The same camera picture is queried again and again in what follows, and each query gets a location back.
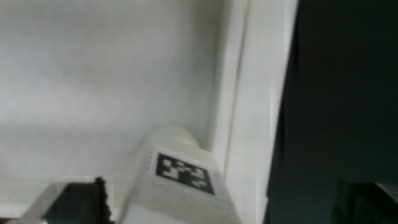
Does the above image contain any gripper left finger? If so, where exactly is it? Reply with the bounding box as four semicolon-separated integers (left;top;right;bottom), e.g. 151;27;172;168
10;176;117;224

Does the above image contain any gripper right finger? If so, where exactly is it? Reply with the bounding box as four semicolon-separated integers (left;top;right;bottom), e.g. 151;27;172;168
330;181;398;224

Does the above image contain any white table leg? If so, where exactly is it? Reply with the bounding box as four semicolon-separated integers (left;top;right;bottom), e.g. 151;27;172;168
117;125;241;224

